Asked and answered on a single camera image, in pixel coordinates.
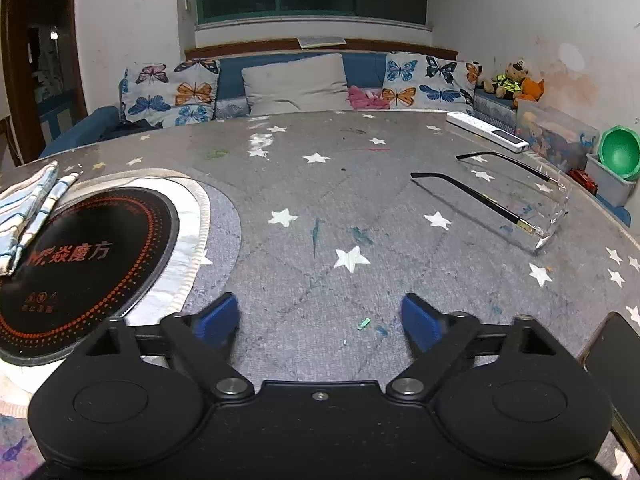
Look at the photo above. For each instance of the pale grey plastic bin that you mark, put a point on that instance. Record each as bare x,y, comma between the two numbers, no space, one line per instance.
607,185

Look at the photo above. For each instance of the blue white striped cloth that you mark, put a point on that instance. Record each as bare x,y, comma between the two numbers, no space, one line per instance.
25,205

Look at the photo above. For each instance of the dark wooden door frame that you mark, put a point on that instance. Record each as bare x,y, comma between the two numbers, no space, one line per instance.
75,35

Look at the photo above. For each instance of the black round induction cooktop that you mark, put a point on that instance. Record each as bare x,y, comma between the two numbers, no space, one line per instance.
90,270

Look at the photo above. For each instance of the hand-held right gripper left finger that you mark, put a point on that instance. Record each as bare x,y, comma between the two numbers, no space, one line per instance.
220,319

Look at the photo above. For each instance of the teddy bear in yellow vest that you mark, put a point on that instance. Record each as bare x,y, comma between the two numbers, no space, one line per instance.
511,82

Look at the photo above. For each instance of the grey windowsill mat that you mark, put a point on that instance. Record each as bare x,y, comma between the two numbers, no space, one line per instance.
321,42

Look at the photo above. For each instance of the green plastic bowl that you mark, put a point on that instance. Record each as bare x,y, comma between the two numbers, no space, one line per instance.
620,152

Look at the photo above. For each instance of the clear plastic storage box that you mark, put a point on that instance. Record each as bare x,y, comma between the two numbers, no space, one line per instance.
555,135

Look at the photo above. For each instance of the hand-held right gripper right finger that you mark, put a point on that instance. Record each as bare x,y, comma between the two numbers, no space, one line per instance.
419,321

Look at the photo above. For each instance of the grey star print tablecloth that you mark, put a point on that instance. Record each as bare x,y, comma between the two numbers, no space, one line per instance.
320,200

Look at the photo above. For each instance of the clear rimless eyeglasses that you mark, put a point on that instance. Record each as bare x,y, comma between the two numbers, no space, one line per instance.
517,220

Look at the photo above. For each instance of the grey cushion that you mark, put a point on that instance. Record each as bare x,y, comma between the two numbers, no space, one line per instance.
295,85

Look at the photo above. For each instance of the orange plush toy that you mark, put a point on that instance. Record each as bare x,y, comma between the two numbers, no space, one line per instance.
531,90

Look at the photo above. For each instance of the red toy car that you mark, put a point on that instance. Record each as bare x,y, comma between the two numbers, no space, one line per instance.
582,180

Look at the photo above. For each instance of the butterfly print cushion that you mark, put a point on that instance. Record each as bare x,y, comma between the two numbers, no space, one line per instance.
430,82
165,95

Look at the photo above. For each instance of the dark smartphone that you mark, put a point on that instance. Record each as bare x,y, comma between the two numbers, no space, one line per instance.
615,360

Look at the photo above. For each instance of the white remote control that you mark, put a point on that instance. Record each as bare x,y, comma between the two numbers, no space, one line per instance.
480,127

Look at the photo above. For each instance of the blue sofa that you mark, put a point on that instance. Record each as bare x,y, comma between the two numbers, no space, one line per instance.
80,130

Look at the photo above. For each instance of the pink cloth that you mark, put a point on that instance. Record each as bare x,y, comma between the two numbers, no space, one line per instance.
365,99

